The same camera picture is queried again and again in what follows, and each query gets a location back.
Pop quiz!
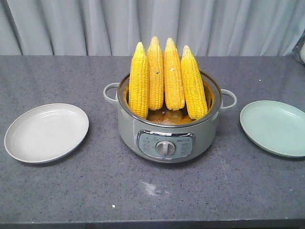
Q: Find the green electric cooking pot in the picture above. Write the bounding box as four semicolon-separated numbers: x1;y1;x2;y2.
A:
103;72;237;163

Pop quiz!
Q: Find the white rice cooker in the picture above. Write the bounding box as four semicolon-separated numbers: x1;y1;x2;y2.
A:
293;34;305;65

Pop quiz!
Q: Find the yellow corn cob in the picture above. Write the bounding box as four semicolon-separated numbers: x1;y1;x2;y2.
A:
128;42;149;119
181;45;208;120
147;36;164;110
164;38;185;111

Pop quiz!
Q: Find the grey curtain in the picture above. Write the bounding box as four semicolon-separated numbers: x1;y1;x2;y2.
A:
0;0;305;56

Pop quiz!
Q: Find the cream white plate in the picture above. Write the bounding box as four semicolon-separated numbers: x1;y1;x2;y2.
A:
4;103;89;164

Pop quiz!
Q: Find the light green plate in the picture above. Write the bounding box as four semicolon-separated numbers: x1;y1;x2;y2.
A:
240;100;305;158

